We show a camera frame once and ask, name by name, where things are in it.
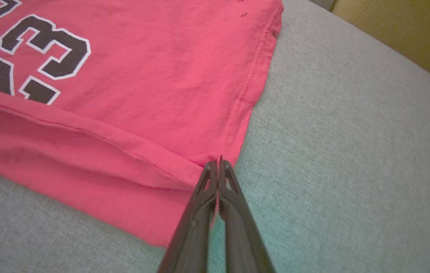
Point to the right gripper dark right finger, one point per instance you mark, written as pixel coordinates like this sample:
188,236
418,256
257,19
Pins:
241,239

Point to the red shirt with white trim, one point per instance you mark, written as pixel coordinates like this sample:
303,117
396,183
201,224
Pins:
143,94

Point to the large grey sofa ottoman cushion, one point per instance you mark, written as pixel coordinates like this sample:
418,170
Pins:
351,170

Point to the large yellow sofa back cushion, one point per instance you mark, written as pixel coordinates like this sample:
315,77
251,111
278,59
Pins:
408,34

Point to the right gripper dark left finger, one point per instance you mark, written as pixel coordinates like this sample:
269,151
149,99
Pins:
194,235

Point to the grey sofa seat cushion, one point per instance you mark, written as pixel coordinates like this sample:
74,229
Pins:
323,3

